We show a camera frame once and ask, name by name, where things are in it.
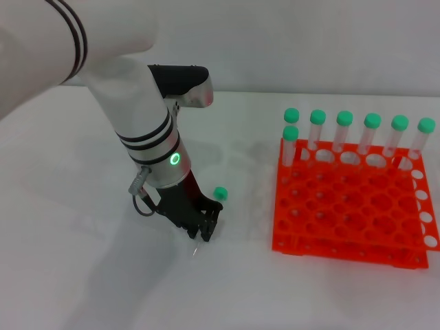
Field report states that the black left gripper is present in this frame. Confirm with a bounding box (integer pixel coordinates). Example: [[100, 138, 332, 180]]
[[150, 170, 224, 243]]

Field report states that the orange test tube rack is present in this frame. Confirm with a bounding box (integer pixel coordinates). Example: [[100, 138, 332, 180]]
[[270, 137, 440, 270]]

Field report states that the grey left gripper cable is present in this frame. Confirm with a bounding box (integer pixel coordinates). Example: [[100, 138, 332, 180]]
[[128, 166, 160, 217]]

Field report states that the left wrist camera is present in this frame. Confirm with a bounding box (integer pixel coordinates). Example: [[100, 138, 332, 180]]
[[147, 64, 215, 109]]

